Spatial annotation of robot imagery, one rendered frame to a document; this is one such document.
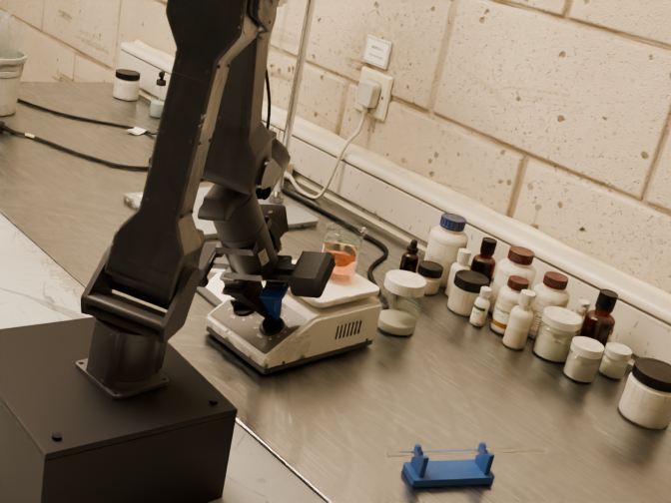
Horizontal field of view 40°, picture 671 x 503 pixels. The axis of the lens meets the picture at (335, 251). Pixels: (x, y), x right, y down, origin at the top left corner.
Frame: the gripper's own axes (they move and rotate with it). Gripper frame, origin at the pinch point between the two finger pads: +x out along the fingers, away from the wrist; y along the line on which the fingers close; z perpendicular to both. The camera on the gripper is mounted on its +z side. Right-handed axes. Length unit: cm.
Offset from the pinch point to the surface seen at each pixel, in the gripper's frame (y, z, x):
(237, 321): 5.0, -0.9, 4.1
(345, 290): -6.8, 7.9, 5.9
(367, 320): -9.0, 7.7, 11.3
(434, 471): -24.4, -15.8, 7.7
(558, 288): -30.8, 27.9, 23.0
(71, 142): 69, 52, 18
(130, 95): 81, 89, 32
